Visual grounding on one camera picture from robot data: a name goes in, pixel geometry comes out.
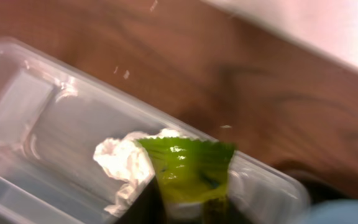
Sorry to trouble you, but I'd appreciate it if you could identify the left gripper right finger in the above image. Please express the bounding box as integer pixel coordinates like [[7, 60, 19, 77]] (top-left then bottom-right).
[[202, 197, 253, 224]]

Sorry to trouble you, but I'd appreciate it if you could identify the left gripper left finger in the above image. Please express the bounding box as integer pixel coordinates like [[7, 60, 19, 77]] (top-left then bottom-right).
[[114, 177, 167, 224]]

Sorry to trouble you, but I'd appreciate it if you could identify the clear plastic waste bin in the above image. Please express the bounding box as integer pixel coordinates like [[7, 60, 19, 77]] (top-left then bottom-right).
[[0, 39, 310, 223]]

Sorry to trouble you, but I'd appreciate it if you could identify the white napkin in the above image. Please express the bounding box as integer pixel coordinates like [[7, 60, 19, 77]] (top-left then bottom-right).
[[93, 128, 190, 218]]

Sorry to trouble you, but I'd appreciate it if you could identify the green yellow snack wrapper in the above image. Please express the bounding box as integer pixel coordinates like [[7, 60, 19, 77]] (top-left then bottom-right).
[[138, 137, 237, 207]]

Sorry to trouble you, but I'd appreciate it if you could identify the dark blue bowl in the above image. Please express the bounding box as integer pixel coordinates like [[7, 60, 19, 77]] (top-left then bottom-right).
[[298, 200, 358, 224]]

